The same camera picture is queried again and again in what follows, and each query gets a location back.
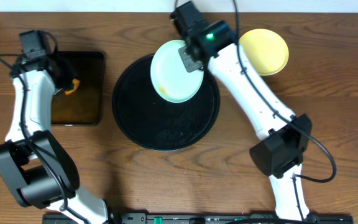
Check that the yellow plate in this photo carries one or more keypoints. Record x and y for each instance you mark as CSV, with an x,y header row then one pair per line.
x,y
266,50

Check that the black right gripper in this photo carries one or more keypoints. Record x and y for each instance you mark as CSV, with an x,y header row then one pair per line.
x,y
188,65

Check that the orange sponge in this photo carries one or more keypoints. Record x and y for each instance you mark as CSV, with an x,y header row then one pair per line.
x,y
74,86

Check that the black round tray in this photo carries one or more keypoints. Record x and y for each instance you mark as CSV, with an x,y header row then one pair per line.
x,y
154,123

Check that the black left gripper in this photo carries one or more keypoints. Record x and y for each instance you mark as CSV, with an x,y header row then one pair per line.
x,y
66,78

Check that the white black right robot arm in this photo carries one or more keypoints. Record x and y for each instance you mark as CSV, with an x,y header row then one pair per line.
x,y
240,65

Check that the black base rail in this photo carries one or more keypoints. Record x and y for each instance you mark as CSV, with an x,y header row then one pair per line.
x,y
141,218

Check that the black rectangular water tray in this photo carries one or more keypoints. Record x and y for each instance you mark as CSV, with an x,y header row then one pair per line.
x,y
82,106

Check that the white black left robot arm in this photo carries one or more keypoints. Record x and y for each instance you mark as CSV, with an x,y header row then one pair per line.
x,y
33,165

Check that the light green plate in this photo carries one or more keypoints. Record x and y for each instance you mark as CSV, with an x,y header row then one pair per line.
x,y
169,76

